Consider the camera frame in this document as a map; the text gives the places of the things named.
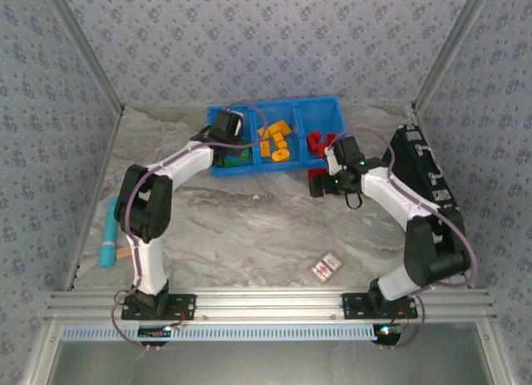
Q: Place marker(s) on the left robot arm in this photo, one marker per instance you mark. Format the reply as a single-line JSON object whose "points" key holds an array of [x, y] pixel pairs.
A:
{"points": [[145, 202]]}

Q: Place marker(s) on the aluminium frame post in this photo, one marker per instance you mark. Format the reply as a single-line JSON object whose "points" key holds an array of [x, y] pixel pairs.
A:
{"points": [[85, 48], [450, 48]]}

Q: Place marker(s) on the black left controller board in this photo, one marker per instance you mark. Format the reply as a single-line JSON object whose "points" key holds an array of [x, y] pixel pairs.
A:
{"points": [[154, 332]]}

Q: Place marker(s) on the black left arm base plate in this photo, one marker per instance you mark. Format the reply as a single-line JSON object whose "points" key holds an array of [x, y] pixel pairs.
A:
{"points": [[187, 306]]}

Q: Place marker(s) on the aluminium mounting rail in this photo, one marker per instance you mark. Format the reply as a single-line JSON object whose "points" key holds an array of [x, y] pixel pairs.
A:
{"points": [[270, 304]]}

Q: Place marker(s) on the grey side rail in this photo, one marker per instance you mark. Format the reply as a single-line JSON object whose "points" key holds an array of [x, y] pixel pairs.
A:
{"points": [[96, 193]]}

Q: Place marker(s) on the small wooden block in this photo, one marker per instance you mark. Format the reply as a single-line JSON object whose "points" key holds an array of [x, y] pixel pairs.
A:
{"points": [[123, 253]]}

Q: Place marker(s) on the teal plastic tube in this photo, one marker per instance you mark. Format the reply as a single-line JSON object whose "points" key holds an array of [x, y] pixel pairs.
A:
{"points": [[109, 231]]}

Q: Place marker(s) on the orange round lego spool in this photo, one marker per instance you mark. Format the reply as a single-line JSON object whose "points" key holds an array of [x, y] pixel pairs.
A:
{"points": [[281, 154]]}

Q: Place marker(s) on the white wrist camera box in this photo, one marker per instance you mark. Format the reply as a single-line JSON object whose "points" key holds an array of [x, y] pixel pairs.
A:
{"points": [[238, 123], [331, 160]]}

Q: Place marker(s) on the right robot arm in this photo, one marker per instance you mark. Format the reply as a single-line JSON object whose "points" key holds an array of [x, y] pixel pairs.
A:
{"points": [[432, 252]]}

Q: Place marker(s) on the small playing card box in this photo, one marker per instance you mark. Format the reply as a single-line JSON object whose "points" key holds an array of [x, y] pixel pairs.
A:
{"points": [[326, 267]]}

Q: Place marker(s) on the red lego brick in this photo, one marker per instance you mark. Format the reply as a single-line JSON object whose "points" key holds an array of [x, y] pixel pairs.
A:
{"points": [[330, 139], [320, 151], [316, 173], [313, 140]]}

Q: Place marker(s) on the black right controller board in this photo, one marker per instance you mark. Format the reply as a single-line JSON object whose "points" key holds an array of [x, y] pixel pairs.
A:
{"points": [[386, 333]]}

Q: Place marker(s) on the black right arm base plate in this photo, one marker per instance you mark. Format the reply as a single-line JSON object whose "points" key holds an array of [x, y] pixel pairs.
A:
{"points": [[353, 306]]}

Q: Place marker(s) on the orange lego brick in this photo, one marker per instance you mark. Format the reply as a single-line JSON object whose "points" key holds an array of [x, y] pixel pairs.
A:
{"points": [[277, 137], [265, 148], [279, 128], [262, 134], [282, 145]]}

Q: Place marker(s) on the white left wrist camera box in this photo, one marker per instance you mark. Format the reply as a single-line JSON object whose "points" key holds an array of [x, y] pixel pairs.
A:
{"points": [[238, 123]]}

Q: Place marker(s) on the black case with metal latches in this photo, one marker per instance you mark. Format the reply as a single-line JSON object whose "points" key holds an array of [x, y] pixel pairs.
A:
{"points": [[424, 169]]}

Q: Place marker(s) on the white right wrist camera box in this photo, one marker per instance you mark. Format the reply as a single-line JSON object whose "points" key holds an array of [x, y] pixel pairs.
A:
{"points": [[331, 160]]}

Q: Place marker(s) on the long green lego brick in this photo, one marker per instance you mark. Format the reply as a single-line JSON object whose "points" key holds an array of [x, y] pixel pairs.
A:
{"points": [[228, 164], [245, 154]]}

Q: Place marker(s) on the black controller board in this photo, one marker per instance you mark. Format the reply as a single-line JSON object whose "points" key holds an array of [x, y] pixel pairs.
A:
{"points": [[386, 333], [154, 332]]}

